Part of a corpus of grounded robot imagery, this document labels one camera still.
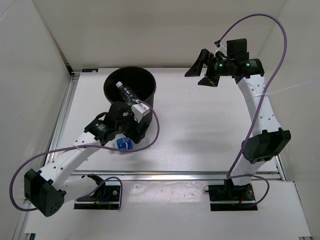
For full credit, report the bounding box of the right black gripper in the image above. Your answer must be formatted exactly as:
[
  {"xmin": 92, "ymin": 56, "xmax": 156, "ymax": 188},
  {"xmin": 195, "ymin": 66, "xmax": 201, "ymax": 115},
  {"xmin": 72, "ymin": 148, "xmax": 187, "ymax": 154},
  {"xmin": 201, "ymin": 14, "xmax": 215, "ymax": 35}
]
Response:
[{"xmin": 184, "ymin": 49, "xmax": 234, "ymax": 87}]

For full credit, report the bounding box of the clear bottle blue label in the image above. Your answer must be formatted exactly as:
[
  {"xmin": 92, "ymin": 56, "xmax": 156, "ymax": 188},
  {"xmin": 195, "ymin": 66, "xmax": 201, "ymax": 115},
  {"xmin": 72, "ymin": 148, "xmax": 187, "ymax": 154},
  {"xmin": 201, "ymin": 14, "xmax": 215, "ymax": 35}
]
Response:
[{"xmin": 111, "ymin": 135, "xmax": 133, "ymax": 150}]

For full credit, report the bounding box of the clear unlabelled plastic bottle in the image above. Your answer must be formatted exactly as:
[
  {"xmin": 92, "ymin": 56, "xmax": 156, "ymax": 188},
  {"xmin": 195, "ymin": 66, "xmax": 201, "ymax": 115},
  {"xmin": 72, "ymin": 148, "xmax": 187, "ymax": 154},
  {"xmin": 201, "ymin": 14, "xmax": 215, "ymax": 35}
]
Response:
[{"xmin": 115, "ymin": 81, "xmax": 140, "ymax": 106}]

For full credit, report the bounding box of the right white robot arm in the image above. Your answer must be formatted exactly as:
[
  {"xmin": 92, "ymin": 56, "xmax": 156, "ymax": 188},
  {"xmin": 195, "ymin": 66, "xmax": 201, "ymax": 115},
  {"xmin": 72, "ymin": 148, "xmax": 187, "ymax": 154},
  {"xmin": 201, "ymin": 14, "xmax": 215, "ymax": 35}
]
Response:
[{"xmin": 185, "ymin": 49, "xmax": 291, "ymax": 200}]

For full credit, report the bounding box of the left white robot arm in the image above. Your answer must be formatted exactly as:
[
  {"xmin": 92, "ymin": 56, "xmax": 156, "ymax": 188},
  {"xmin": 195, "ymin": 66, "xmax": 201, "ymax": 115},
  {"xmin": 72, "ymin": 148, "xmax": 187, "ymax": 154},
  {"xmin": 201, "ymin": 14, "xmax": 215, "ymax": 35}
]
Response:
[{"xmin": 24, "ymin": 101, "xmax": 151, "ymax": 217}]

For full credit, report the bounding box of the black plastic bin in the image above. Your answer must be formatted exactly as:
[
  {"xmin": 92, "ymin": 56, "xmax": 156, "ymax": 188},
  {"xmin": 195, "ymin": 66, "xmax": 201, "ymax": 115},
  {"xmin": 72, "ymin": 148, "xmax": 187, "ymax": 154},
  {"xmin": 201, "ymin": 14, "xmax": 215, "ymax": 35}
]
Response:
[{"xmin": 103, "ymin": 66, "xmax": 157, "ymax": 125}]

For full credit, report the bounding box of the white zip tie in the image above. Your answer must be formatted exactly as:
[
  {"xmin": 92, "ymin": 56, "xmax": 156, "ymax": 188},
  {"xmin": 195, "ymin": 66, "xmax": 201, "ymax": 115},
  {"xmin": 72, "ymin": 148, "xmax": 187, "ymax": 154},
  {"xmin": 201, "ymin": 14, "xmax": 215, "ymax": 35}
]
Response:
[{"xmin": 252, "ymin": 80, "xmax": 313, "ymax": 100}]

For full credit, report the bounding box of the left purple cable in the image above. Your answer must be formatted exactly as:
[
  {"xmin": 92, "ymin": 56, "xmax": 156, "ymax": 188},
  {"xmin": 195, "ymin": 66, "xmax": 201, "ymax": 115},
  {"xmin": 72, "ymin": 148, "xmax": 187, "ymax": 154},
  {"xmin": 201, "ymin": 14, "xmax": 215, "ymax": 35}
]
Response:
[{"xmin": 9, "ymin": 99, "xmax": 161, "ymax": 212}]

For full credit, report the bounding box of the purple cable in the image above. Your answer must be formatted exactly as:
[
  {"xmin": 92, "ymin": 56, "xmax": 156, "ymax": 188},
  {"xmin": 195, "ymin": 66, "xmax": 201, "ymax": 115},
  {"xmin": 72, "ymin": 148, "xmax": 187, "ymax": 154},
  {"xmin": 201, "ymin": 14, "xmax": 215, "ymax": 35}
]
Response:
[
  {"xmin": 214, "ymin": 8, "xmax": 288, "ymax": 206},
  {"xmin": 9, "ymin": 99, "xmax": 161, "ymax": 212}
]

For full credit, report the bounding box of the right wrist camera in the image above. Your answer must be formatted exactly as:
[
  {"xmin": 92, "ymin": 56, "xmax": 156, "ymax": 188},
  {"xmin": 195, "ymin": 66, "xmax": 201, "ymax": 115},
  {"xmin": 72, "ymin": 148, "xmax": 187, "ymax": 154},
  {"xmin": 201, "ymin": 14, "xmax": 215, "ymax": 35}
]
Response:
[{"xmin": 226, "ymin": 38, "xmax": 249, "ymax": 61}]

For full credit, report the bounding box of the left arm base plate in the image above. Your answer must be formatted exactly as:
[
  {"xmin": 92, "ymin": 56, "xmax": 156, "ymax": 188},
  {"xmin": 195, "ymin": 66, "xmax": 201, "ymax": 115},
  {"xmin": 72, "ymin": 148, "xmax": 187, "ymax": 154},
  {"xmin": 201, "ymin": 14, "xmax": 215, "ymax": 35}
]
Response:
[{"xmin": 73, "ymin": 174, "xmax": 123, "ymax": 211}]

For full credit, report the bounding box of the aluminium table rail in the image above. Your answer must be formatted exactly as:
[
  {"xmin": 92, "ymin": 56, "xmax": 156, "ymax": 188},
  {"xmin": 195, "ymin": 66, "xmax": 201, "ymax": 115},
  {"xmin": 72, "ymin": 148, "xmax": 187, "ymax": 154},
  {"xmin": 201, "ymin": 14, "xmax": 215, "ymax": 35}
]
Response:
[{"xmin": 71, "ymin": 170, "xmax": 281, "ymax": 181}]

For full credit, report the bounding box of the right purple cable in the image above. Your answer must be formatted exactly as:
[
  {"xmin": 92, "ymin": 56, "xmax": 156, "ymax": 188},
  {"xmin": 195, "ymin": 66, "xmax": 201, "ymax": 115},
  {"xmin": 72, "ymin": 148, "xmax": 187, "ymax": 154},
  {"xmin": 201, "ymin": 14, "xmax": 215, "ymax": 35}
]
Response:
[{"xmin": 214, "ymin": 8, "xmax": 288, "ymax": 206}]

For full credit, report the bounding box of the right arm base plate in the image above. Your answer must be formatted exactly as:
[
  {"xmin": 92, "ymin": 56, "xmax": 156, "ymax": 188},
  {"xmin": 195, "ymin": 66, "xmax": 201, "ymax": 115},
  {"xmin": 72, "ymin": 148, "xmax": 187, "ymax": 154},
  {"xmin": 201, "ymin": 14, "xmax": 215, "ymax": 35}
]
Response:
[{"xmin": 203, "ymin": 179, "xmax": 258, "ymax": 212}]

